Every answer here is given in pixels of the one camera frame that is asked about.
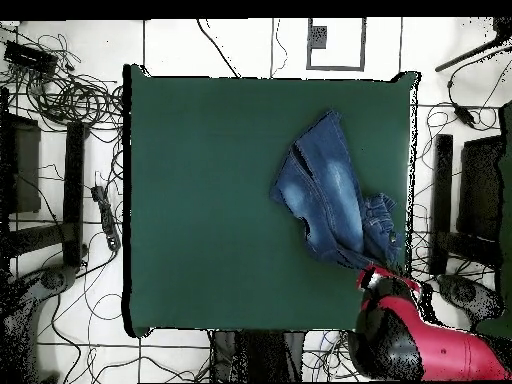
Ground blue denim jeans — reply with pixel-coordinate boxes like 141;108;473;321
269;109;405;273

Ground black flat box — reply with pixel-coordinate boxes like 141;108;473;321
3;40;59;73

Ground grey wheeled stand base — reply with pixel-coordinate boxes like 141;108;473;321
0;263;79;383
435;273;505;325

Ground black upright stand bar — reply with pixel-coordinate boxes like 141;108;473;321
61;121;87;269
429;133;454;277

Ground dark rectangular panel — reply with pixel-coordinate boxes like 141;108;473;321
5;113;42;215
455;135;507;241

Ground black power adapter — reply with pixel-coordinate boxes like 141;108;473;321
453;102;477;129

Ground dark green table cloth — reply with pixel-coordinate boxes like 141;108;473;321
122;63;421;339

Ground black tripod pole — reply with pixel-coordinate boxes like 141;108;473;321
434;17;512;73

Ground small grey square plate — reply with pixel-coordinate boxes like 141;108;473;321
309;25;328;50

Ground black power strip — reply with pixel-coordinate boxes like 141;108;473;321
90;185;122;252

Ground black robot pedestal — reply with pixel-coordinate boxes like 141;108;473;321
209;329;307;383

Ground grey square frame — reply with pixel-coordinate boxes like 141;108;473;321
306;17;367;72

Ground black cable tangle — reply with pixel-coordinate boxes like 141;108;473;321
0;31;125;133

